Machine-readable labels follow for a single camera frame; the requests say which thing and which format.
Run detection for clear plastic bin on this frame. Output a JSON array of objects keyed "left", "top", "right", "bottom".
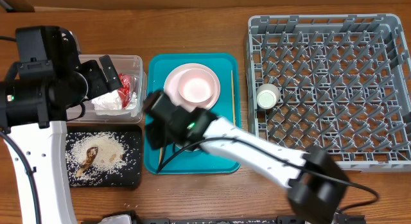
[{"left": 67, "top": 55, "right": 146, "bottom": 123}]

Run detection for pink bowl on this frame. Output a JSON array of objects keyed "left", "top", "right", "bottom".
[{"left": 178, "top": 69, "right": 214, "bottom": 104}]

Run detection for white napkin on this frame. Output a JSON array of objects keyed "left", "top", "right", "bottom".
[{"left": 91, "top": 90, "right": 137, "bottom": 116}]

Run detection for grey bowl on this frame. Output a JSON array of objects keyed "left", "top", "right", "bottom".
[{"left": 173, "top": 143, "right": 200, "bottom": 153}]

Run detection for rice and food scraps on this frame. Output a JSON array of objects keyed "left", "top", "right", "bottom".
[{"left": 66, "top": 131, "right": 141, "bottom": 186}]

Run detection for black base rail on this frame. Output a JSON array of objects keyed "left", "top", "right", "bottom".
[{"left": 80, "top": 211, "right": 367, "bottom": 224}]

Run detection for red snack wrapper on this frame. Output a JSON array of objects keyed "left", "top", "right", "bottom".
[{"left": 118, "top": 73, "right": 132, "bottom": 109}]

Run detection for pink plate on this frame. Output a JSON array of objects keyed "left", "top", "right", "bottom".
[{"left": 164, "top": 63, "right": 221, "bottom": 112}]

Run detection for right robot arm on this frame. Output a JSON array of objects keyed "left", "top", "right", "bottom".
[{"left": 143, "top": 90, "right": 348, "bottom": 223}]

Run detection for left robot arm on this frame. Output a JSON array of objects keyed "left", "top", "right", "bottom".
[{"left": 1, "top": 26, "right": 122, "bottom": 223}]

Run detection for black plastic tray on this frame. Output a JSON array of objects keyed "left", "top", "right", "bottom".
[{"left": 65, "top": 125, "right": 143, "bottom": 189}]

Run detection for teal serving tray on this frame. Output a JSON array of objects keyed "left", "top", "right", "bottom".
[{"left": 147, "top": 53, "right": 241, "bottom": 175}]

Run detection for wooden chopstick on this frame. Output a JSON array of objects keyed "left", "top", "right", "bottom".
[
  {"left": 231, "top": 71, "right": 236, "bottom": 126},
  {"left": 157, "top": 147, "right": 165, "bottom": 170}
]

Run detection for grey dishwasher rack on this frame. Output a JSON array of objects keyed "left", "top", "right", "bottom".
[{"left": 245, "top": 13, "right": 410, "bottom": 172}]

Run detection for cream paper cup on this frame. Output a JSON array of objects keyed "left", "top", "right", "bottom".
[{"left": 256, "top": 83, "right": 280, "bottom": 109}]

